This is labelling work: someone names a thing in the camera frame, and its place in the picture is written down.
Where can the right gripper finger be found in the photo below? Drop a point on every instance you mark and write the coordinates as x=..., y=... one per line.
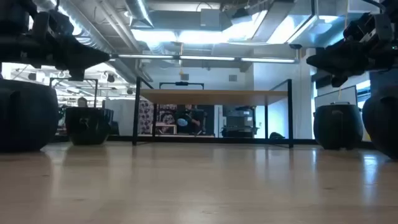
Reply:
x=335, y=56
x=339, y=77

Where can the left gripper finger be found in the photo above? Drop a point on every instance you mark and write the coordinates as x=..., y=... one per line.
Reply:
x=77, y=53
x=77, y=73

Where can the black mug yellow inside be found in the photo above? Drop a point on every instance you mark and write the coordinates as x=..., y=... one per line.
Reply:
x=337, y=127

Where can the black mug red inside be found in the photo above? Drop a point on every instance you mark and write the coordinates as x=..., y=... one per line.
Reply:
x=384, y=124

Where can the person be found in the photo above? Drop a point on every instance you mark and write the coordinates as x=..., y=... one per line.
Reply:
x=192, y=116
x=82, y=102

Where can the white partition panel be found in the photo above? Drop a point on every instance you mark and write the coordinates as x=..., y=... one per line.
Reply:
x=122, y=116

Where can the patterned partition panel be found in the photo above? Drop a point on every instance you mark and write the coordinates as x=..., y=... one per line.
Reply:
x=146, y=118

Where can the black dome object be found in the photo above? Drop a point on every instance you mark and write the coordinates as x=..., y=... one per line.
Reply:
x=276, y=136

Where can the low wooden table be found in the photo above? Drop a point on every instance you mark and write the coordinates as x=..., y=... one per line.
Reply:
x=163, y=125

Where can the square grey vent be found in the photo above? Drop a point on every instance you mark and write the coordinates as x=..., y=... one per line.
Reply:
x=233, y=78
x=184, y=77

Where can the black cabinet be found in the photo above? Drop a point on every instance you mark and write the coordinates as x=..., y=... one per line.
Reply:
x=239, y=121

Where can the pale blue round object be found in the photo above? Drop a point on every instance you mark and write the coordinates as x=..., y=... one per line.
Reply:
x=182, y=122

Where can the long fluorescent light strip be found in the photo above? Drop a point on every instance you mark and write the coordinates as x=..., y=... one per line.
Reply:
x=205, y=58

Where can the wooden shelf black metal legs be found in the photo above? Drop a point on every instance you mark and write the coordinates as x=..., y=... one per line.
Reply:
x=211, y=97

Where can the corrugated silver air duct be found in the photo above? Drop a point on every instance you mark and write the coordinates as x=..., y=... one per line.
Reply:
x=93, y=34

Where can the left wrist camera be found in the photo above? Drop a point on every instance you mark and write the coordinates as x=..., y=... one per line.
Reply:
x=53, y=26

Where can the security camera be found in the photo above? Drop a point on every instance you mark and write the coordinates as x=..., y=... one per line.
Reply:
x=295, y=46

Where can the round silver air duct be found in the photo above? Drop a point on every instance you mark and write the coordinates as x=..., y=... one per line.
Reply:
x=138, y=11

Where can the black frame with camera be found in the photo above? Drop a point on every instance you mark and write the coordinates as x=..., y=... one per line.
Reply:
x=182, y=83

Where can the square grey duct box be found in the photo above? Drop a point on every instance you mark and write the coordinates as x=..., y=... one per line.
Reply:
x=211, y=18

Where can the black extrusion table frame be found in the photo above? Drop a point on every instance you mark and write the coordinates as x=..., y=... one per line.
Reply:
x=217, y=140

